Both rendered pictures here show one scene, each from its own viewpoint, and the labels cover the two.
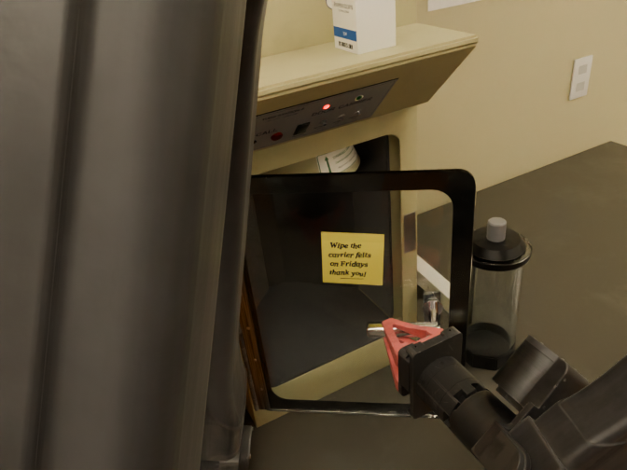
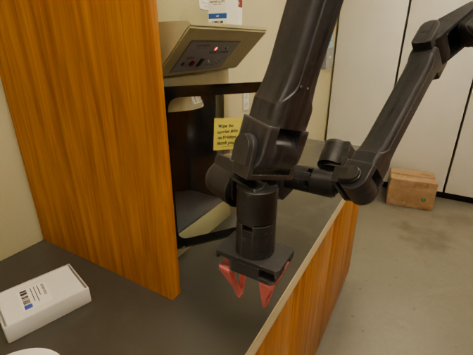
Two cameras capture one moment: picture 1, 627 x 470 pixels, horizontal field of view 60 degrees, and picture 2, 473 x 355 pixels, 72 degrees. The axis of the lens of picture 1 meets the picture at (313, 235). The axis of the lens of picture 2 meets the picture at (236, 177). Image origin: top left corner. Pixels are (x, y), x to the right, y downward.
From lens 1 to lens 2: 0.42 m
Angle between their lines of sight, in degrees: 33
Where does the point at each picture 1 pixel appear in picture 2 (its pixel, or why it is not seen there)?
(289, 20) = (186, 9)
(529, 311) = not seen: hidden behind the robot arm
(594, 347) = (303, 196)
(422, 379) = not seen: hidden behind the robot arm
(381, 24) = (234, 13)
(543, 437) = (359, 160)
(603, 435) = (381, 148)
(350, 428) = not seen: hidden behind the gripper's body
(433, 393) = (295, 175)
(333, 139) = (200, 80)
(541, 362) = (338, 144)
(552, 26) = (233, 73)
